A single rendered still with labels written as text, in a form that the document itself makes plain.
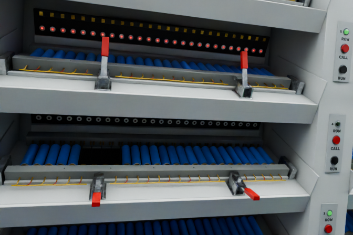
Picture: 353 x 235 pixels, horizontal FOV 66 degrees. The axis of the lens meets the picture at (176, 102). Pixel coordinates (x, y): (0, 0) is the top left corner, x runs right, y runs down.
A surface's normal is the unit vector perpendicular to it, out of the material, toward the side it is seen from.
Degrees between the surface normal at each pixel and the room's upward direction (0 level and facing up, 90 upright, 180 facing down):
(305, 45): 90
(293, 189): 22
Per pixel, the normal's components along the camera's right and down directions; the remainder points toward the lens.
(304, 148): -0.97, -0.05
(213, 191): 0.14, -0.90
